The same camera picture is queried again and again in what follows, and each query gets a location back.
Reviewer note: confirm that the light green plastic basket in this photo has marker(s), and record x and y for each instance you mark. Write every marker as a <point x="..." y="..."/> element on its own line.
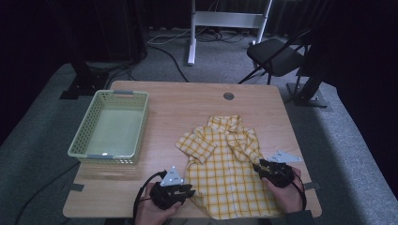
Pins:
<point x="111" y="128"/>

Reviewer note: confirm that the person's right hand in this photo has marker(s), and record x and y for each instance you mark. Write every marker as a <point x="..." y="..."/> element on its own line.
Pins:
<point x="284" y="197"/>

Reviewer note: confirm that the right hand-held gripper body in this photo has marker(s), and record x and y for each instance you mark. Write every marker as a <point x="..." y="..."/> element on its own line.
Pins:
<point x="280" y="173"/>

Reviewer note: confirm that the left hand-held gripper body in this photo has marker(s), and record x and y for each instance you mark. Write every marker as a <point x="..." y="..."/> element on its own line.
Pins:
<point x="167" y="190"/>

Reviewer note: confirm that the black stand with flat base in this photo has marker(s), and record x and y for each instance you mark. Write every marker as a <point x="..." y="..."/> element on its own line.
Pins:
<point x="84" y="84"/>
<point x="308" y="93"/>

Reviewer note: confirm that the person's left hand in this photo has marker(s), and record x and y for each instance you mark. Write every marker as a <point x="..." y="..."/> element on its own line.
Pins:
<point x="153" y="214"/>

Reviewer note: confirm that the grey round table grommet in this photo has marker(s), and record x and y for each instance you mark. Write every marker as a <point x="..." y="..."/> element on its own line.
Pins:
<point x="228" y="96"/>

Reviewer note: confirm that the black folding chair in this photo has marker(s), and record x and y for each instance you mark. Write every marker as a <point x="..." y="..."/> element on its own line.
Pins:
<point x="275" y="56"/>

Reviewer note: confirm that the grey tape strip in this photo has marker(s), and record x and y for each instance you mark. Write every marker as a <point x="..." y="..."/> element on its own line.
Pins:
<point x="312" y="186"/>
<point x="76" y="187"/>

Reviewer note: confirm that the white metal stand frame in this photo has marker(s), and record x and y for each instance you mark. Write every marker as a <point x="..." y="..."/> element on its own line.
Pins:
<point x="226" y="19"/>

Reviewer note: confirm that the yellow plaid shirt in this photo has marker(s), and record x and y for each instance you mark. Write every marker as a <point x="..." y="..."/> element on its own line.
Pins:
<point x="223" y="175"/>

